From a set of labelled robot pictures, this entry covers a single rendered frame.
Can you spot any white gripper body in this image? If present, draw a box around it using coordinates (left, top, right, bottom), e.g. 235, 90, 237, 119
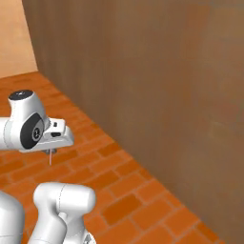
21, 125, 76, 154

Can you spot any brown wooden counter side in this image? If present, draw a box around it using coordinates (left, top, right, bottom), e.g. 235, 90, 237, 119
21, 0, 244, 244

